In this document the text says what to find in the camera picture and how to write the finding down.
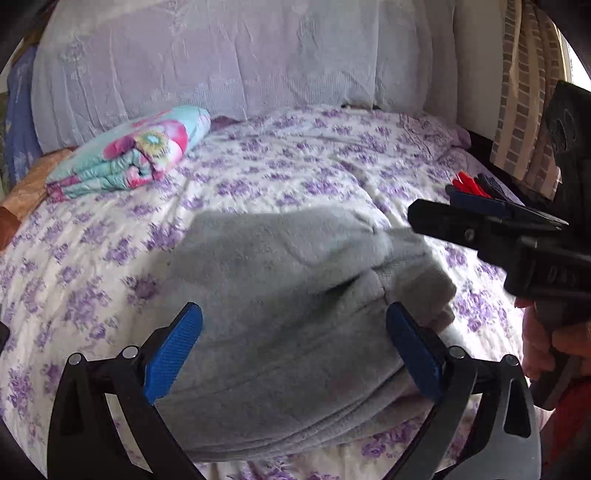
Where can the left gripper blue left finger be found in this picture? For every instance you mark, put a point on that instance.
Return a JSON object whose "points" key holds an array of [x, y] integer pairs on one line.
{"points": [[166, 349]]}

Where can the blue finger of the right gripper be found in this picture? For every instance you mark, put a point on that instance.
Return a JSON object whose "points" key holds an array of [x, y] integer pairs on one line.
{"points": [[499, 208]]}

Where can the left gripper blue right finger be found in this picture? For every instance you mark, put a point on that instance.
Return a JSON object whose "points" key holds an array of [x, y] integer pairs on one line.
{"points": [[420, 348]]}

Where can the right hand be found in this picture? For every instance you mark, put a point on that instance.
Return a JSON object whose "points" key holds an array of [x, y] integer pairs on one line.
{"points": [[537, 343]]}

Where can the brick pattern curtain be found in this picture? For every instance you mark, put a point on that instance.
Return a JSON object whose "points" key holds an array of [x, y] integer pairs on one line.
{"points": [[533, 64]]}

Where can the folded teal pink floral quilt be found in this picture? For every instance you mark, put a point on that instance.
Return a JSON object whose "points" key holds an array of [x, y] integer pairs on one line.
{"points": [[130, 155]]}

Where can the brown floral pillow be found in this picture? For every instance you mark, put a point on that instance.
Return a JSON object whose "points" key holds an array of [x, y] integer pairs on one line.
{"points": [[28, 194]]}

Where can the blue patterned cloth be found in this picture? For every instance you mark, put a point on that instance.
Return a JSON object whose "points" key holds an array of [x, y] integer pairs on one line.
{"points": [[21, 145]]}

